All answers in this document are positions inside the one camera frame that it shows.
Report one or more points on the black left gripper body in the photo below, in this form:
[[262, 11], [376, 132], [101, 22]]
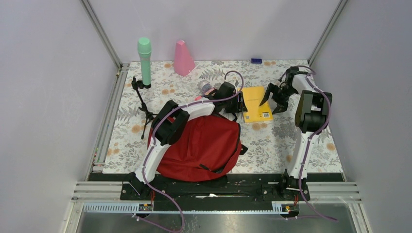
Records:
[[233, 105]]

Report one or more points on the pink cone block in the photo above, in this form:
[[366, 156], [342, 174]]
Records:
[[183, 61]]

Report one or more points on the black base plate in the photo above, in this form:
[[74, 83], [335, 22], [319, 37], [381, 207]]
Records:
[[233, 192]]

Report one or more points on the yellow book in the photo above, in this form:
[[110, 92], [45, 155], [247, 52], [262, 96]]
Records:
[[252, 97]]

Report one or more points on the floral table mat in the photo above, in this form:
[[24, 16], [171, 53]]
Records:
[[270, 144]]

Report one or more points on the red backpack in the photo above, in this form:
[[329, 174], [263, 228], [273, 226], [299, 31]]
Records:
[[208, 148]]

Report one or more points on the black mini tripod stand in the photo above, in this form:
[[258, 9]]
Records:
[[149, 116]]

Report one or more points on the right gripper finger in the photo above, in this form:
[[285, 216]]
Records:
[[270, 89], [281, 104]]

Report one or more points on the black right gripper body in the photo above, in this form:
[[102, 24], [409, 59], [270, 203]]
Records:
[[286, 91]]

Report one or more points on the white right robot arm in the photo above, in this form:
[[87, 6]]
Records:
[[311, 118]]

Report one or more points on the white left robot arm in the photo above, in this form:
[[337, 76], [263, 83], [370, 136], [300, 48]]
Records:
[[166, 129]]

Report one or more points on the green toy microphone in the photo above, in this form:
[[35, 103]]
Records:
[[144, 49]]

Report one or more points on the small blue block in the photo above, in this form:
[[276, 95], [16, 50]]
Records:
[[256, 61]]

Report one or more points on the pink capped tube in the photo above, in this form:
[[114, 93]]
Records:
[[205, 94]]

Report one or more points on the clear glitter jar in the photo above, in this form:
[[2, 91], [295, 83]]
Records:
[[204, 86]]

